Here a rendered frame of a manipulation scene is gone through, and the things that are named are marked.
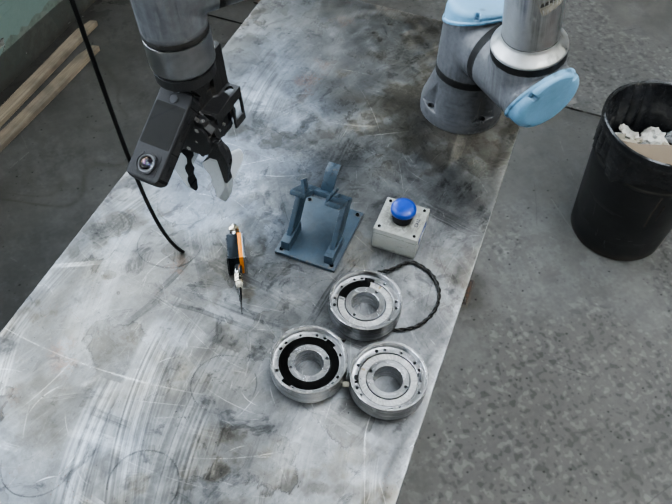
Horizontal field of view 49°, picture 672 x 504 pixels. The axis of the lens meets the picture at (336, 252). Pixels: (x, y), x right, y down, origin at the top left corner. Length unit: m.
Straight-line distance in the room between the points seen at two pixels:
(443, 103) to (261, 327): 0.53
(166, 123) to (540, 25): 0.54
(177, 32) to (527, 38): 0.53
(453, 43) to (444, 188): 0.24
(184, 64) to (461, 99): 0.62
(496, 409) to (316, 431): 1.02
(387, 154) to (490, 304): 0.91
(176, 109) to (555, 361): 1.43
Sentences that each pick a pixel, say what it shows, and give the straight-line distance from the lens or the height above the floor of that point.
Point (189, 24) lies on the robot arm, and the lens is 0.82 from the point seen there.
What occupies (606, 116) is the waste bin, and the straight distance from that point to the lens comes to 2.09.
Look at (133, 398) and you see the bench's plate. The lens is 1.05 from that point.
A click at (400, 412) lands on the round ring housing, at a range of 0.98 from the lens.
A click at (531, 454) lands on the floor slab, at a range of 1.93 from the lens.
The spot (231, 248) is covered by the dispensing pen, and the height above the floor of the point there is 0.84.
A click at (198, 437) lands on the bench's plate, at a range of 1.01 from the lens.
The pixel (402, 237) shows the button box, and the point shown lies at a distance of 1.13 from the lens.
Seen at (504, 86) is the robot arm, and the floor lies 0.98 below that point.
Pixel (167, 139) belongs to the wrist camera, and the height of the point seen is 1.11.
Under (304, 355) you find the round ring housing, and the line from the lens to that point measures 1.03.
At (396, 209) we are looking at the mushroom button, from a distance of 1.12.
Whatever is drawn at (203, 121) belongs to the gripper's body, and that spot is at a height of 1.11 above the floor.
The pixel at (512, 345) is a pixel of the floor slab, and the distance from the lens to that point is 2.06.
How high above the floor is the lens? 1.71
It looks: 52 degrees down
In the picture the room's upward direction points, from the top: 3 degrees clockwise
